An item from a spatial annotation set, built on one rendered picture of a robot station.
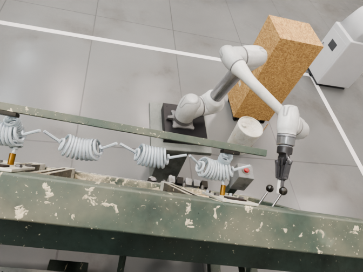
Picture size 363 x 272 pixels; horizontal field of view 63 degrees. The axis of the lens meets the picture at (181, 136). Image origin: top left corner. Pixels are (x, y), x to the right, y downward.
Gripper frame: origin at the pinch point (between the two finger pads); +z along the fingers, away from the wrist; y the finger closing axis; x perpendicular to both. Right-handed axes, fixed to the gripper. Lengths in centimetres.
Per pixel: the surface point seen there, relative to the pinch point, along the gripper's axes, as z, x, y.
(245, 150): -9, 45, -55
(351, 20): -254, -217, 223
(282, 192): 2.4, 6.7, -13.2
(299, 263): 24, 15, -42
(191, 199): 6, 61, -63
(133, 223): 13, 74, -63
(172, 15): -257, 33, 343
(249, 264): 26, 33, -42
